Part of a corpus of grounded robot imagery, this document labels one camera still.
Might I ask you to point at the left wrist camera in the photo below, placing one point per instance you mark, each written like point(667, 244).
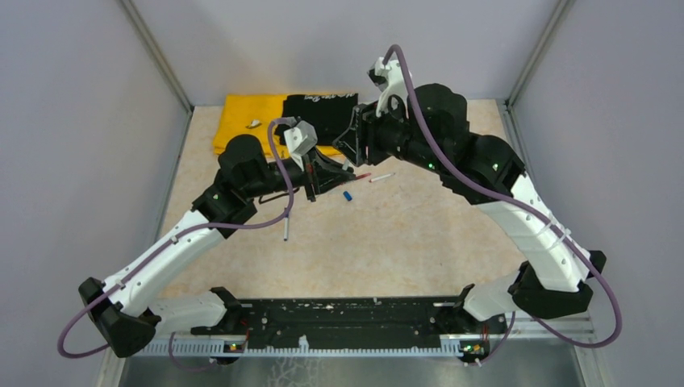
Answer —
point(300, 139)

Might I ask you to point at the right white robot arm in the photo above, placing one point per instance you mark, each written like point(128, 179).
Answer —
point(551, 282)

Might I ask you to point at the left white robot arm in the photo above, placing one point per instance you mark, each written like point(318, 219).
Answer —
point(248, 193)

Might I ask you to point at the black folded shirt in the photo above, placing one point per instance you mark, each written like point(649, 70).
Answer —
point(329, 114)

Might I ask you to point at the yellow folded shirt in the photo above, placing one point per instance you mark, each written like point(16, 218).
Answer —
point(251, 115)

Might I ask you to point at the white red-tipped pen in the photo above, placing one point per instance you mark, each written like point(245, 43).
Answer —
point(381, 177)

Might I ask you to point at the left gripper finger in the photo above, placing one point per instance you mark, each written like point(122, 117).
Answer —
point(325, 164)
point(326, 184)

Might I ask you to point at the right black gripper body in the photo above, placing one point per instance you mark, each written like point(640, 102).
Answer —
point(387, 135)

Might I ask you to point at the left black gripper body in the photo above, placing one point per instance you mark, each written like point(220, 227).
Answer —
point(311, 173)

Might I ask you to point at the white blue-ended marker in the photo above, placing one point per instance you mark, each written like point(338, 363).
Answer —
point(286, 228)

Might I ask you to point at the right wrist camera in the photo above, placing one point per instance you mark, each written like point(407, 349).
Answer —
point(389, 79)

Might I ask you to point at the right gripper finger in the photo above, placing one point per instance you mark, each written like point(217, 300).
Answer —
point(349, 135)
point(346, 146)

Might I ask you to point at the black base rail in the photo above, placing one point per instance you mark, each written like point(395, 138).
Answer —
point(405, 326)

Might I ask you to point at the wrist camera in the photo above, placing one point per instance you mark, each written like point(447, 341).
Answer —
point(389, 79)
point(300, 139)

